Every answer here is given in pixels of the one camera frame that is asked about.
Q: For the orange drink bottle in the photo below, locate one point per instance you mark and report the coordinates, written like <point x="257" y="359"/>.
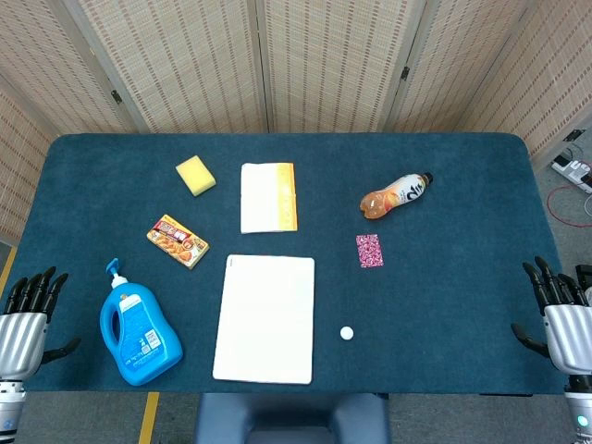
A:
<point x="388" y="199"/>

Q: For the pink patterned packet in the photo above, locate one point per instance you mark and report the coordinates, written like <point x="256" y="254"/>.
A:
<point x="369" y="250"/>

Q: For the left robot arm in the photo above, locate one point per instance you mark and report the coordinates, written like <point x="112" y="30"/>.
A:
<point x="10" y="407"/>

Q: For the black screen hinge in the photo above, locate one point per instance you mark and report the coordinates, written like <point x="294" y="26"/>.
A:
<point x="405" y="73"/>
<point x="116" y="97"/>

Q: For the white power strip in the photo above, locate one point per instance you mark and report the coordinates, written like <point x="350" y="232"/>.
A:
<point x="575" y="173"/>

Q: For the small white ball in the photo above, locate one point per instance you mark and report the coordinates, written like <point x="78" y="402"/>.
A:
<point x="347" y="333"/>

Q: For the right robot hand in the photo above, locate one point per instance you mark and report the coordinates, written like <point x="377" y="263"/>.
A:
<point x="571" y="337"/>

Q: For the woven folding screen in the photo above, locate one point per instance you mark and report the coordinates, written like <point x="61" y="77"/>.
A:
<point x="199" y="60"/>

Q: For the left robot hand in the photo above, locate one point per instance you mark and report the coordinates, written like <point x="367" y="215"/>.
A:
<point x="20" y="333"/>

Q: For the white rectangular board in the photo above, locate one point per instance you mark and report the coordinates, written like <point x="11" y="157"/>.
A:
<point x="263" y="319"/>

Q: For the white and orange book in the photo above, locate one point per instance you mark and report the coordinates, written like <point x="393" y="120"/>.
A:
<point x="266" y="199"/>

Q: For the yellow sponge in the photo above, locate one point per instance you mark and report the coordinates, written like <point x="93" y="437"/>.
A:
<point x="195" y="176"/>

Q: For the blue detergent pump bottle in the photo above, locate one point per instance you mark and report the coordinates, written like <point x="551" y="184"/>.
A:
<point x="139" y="342"/>

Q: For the yellow curry box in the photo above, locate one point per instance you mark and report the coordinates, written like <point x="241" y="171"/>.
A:
<point x="178" y="241"/>

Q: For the blue table cloth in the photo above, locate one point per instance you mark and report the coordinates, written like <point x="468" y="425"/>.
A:
<point x="439" y="300"/>

